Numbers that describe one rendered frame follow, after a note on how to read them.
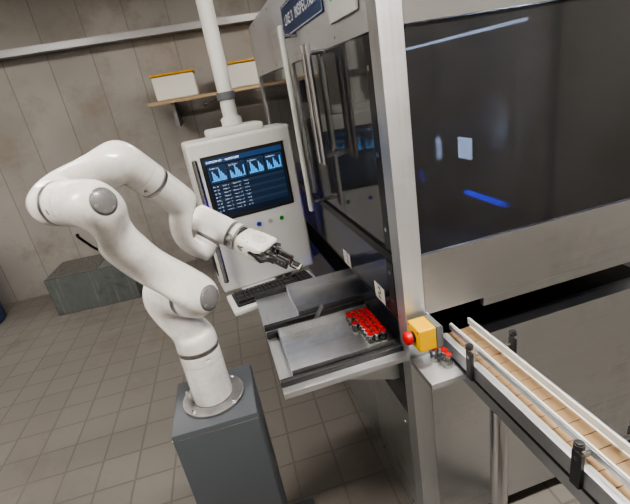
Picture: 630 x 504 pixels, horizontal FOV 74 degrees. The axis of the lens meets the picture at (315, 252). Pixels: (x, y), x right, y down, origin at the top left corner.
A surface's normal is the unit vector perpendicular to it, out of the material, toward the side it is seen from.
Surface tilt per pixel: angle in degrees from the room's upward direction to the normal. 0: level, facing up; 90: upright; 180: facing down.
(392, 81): 90
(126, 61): 90
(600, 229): 90
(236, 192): 90
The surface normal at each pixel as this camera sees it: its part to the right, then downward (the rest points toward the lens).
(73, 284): 0.18, 0.34
